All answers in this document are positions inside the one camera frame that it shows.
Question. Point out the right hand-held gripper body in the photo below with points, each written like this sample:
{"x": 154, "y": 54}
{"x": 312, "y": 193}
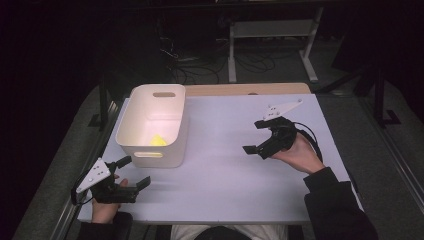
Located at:
{"x": 281, "y": 135}

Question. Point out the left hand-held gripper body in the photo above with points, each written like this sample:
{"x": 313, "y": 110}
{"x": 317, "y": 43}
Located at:
{"x": 100, "y": 195}

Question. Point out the yellow shuttlecock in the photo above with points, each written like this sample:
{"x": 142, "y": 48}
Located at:
{"x": 158, "y": 141}

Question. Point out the white plastic bin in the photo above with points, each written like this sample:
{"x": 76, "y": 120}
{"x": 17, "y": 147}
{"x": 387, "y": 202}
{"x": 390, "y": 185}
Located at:
{"x": 151, "y": 113}

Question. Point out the person's left hand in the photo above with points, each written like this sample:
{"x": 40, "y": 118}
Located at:
{"x": 105, "y": 212}

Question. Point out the person's right hand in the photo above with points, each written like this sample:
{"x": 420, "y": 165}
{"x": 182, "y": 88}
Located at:
{"x": 301, "y": 155}

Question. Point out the wooden table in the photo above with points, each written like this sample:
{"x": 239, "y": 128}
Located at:
{"x": 246, "y": 90}

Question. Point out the black metal stand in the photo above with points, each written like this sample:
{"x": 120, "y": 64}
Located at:
{"x": 379, "y": 100}
{"x": 103, "y": 100}

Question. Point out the person's torso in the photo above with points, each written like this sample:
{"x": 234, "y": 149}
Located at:
{"x": 186, "y": 232}

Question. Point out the grey metal rail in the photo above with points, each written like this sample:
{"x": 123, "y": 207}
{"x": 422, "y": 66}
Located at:
{"x": 71, "y": 213}
{"x": 396, "y": 160}

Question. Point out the white metal table frame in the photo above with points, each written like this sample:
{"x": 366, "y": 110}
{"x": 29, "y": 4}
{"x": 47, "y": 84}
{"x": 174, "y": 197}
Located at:
{"x": 270, "y": 29}

